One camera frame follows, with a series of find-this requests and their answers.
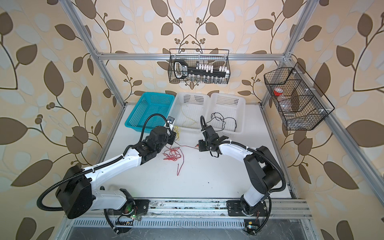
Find red wires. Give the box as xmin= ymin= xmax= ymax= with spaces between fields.
xmin=162 ymin=143 xmax=200 ymax=177

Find white plastic basket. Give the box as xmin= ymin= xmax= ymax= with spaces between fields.
xmin=169 ymin=93 xmax=210 ymax=134
xmin=206 ymin=93 xmax=246 ymax=137

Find teal plastic basket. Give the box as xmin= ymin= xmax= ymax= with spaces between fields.
xmin=125 ymin=93 xmax=175 ymax=133

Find middle white plastic basket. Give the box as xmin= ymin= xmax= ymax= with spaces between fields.
xmin=169 ymin=93 xmax=210 ymax=134

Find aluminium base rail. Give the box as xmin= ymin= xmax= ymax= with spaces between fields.
xmin=64 ymin=197 xmax=313 ymax=229

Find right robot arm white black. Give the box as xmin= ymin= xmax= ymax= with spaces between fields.
xmin=199 ymin=116 xmax=287 ymax=216

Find right white plastic basket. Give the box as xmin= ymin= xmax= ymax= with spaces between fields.
xmin=206 ymin=93 xmax=246 ymax=137

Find side black wire basket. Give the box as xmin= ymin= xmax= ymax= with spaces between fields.
xmin=264 ymin=63 xmax=335 ymax=131

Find aluminium frame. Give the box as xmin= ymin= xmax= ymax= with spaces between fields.
xmin=60 ymin=1 xmax=384 ymax=203

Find black wires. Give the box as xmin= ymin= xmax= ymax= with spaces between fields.
xmin=206 ymin=112 xmax=238 ymax=133

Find black tool with vials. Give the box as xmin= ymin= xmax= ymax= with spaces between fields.
xmin=173 ymin=60 xmax=231 ymax=79

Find back black wire basket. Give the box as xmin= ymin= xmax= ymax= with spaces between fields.
xmin=168 ymin=48 xmax=231 ymax=85

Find red capped item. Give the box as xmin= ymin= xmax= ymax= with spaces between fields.
xmin=274 ymin=87 xmax=284 ymax=97

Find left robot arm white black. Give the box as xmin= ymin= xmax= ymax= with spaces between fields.
xmin=37 ymin=117 xmax=176 ymax=219

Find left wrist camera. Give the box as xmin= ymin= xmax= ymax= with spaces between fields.
xmin=167 ymin=116 xmax=175 ymax=131

